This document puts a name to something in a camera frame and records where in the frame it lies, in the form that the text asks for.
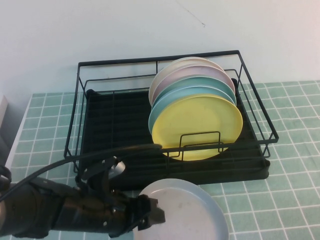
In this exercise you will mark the green checkered tablecloth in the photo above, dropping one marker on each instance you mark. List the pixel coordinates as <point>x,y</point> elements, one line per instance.
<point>262,200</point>

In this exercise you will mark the green plate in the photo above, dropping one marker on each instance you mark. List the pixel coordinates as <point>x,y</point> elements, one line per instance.
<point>210,83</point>

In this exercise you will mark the pale grey plate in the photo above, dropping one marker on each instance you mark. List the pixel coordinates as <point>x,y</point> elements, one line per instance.
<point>190,215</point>

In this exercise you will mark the cream plate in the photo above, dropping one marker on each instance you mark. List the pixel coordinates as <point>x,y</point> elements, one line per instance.
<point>172,66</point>

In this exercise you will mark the blue plate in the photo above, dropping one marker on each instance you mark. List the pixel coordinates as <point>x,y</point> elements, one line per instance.
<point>180,93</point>

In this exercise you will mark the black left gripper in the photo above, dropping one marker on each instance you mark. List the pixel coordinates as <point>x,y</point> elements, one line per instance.
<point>130,212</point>

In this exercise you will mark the black plastic drain tray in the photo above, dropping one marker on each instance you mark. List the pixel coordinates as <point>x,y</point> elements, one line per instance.
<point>125,120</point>

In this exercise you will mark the pink plate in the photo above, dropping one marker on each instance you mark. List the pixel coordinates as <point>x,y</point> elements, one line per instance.
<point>200,72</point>

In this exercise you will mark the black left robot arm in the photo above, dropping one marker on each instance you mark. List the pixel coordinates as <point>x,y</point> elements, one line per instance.
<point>37,205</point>

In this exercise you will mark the yellow plate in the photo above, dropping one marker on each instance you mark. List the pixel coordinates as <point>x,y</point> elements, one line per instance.
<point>200,120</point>

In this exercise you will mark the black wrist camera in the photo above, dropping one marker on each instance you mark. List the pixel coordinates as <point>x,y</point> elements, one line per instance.
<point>116,170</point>

